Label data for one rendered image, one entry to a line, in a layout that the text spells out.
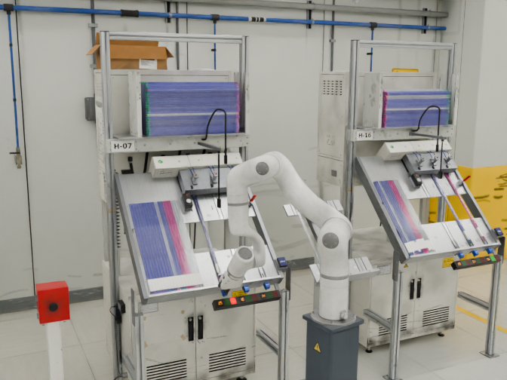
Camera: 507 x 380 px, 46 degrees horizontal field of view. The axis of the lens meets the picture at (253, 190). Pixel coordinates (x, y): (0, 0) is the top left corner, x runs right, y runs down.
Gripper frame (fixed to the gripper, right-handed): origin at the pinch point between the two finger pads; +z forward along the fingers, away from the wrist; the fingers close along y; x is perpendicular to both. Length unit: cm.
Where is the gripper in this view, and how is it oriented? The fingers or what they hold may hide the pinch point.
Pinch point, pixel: (225, 289)
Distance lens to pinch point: 282.7
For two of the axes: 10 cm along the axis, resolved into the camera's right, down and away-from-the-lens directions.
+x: -3.0, -8.0, 5.2
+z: -2.9, 6.0, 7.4
